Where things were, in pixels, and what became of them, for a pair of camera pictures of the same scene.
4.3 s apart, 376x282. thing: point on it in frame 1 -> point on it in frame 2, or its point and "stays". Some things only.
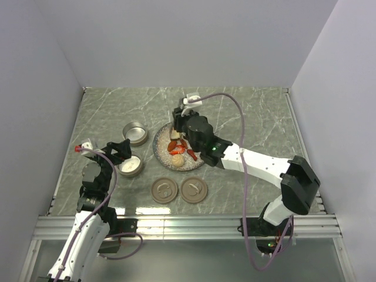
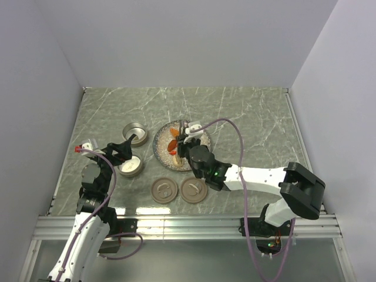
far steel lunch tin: x=136 y=131 stays
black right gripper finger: x=179 y=121 -> x=183 y=150
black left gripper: x=123 y=150 stays
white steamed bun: x=177 y=160 stays
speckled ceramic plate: x=161 y=140 stays
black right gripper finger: x=193 y=113 -> x=194 y=142
